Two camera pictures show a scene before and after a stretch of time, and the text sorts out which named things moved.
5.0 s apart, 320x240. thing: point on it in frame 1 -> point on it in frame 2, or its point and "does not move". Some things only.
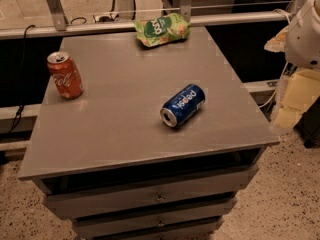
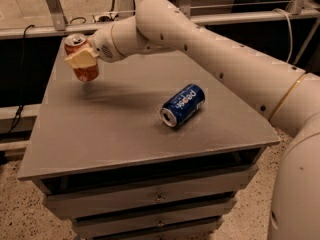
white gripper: x=304 y=40 -> x=102 y=47
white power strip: x=113 y=17 does not move
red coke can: x=64 y=75 -> x=74 y=43
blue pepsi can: x=183 y=105 does not move
